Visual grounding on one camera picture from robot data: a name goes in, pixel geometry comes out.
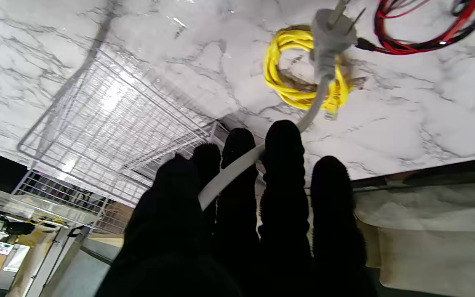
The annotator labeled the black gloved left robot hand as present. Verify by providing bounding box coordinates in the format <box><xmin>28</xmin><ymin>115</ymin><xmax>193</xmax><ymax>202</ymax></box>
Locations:
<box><xmin>95</xmin><ymin>120</ymin><xmax>378</xmax><ymax>297</ymax></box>

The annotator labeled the white power strip with cord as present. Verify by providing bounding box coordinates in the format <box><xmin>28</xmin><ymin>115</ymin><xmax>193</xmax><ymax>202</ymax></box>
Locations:
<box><xmin>198</xmin><ymin>0</ymin><xmax>366</xmax><ymax>211</ymax></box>

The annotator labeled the white wire mesh drawer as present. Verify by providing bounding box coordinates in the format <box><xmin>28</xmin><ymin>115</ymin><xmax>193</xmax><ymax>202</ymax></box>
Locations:
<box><xmin>17</xmin><ymin>49</ymin><xmax>221</xmax><ymax>207</ymax></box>

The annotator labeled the yellow coiled network cable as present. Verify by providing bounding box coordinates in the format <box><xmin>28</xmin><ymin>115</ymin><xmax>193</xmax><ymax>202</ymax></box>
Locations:
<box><xmin>263</xmin><ymin>25</ymin><xmax>366</xmax><ymax>121</ymax></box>

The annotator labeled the red black coiled cable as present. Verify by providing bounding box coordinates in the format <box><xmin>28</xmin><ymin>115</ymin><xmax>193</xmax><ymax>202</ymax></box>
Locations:
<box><xmin>355</xmin><ymin>0</ymin><xmax>475</xmax><ymax>55</ymax></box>

